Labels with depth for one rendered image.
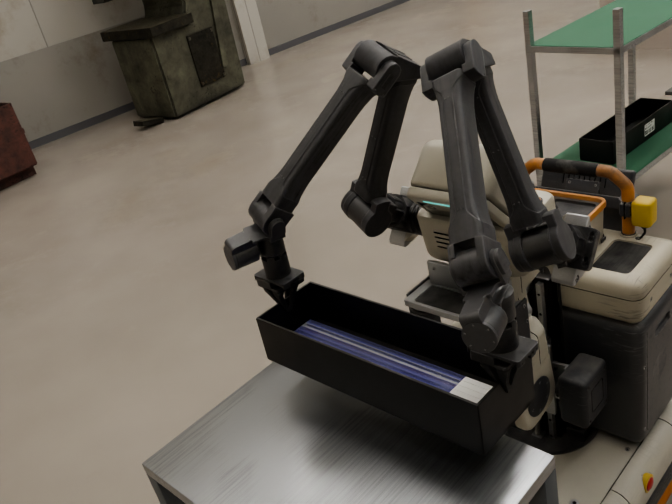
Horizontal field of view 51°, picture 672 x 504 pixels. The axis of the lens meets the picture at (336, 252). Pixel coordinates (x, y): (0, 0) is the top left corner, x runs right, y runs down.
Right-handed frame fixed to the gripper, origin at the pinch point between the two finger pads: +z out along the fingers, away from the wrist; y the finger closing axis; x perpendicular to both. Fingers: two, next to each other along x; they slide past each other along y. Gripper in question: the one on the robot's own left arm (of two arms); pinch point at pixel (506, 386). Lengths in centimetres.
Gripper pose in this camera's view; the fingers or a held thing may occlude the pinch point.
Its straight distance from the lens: 126.4
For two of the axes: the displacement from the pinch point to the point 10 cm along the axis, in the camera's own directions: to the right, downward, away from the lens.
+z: 2.0, 8.7, 4.5
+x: 6.7, -4.6, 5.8
